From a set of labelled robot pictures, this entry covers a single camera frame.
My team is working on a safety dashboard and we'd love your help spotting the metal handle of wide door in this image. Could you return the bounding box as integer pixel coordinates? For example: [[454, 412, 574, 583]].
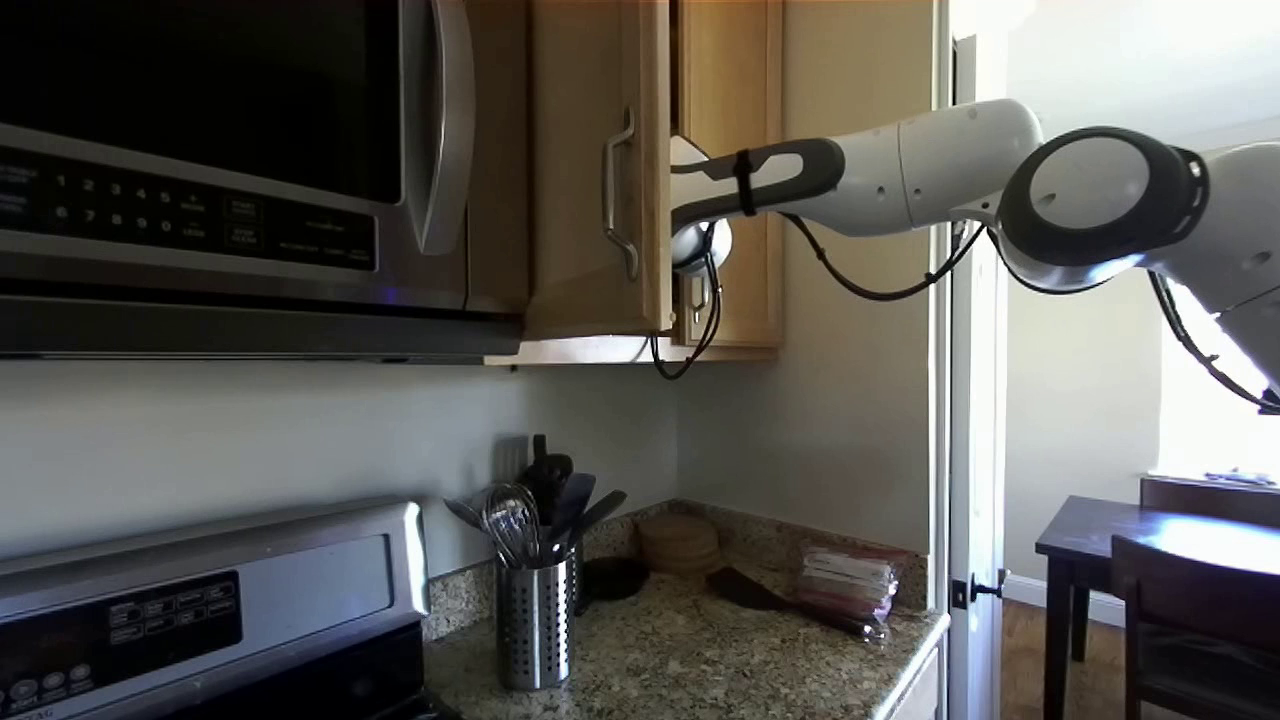
[[602, 102, 650, 282]]

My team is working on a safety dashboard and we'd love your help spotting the wide wooden cupboard door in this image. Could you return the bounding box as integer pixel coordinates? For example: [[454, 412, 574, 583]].
[[523, 0, 680, 341]]

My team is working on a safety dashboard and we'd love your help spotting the light wooden cupboard body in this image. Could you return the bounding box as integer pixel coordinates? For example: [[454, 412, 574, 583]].
[[485, 0, 792, 371]]

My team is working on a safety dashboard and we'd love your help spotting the narrow wooden cupboard door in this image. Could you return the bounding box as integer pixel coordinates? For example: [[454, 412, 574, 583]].
[[672, 0, 783, 357]]

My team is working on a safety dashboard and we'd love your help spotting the tall black turner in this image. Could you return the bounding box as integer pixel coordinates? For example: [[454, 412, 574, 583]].
[[523, 433, 575, 526]]

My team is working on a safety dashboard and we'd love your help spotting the black spatula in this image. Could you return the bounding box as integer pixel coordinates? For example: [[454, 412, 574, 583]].
[[575, 488, 631, 544]]

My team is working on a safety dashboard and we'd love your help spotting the black spoon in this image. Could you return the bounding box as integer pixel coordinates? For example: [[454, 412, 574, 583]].
[[550, 471, 602, 556]]

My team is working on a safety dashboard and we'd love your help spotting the brown round bowl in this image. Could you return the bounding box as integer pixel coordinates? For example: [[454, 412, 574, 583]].
[[631, 504, 731, 581]]

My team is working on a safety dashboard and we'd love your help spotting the metal whisk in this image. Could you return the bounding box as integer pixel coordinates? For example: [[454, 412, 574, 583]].
[[480, 482, 540, 572]]

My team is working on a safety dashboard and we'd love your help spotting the grey metal turner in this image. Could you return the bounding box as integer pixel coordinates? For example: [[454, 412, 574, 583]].
[[444, 490, 503, 539]]

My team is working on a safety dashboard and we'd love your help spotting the clear plastic bread bag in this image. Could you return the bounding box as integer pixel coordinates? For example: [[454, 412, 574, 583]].
[[792, 544, 904, 650]]

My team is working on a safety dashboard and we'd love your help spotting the white door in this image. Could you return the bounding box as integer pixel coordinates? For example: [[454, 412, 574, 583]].
[[939, 30, 1017, 720]]

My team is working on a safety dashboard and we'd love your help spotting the black door lever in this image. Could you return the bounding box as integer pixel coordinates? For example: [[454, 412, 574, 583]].
[[943, 572, 1009, 613]]

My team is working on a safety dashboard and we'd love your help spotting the dark wooden dining table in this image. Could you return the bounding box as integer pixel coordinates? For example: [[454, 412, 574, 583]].
[[1034, 490, 1280, 720]]

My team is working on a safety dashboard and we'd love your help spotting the stainless steel microwave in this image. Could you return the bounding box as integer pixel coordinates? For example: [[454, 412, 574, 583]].
[[0, 0, 532, 368]]

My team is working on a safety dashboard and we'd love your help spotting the stainless steel stove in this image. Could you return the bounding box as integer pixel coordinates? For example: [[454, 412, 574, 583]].
[[0, 494, 460, 720]]

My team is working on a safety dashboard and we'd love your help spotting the bright window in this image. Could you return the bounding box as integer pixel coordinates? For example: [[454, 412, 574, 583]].
[[1155, 272, 1280, 488]]

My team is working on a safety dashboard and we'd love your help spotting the dark wooden chair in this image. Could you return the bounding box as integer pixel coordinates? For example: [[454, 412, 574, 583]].
[[1110, 531, 1280, 720], [1135, 471, 1280, 531]]

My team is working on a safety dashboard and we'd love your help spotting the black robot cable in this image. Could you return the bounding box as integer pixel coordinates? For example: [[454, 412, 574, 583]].
[[645, 147, 1280, 415]]

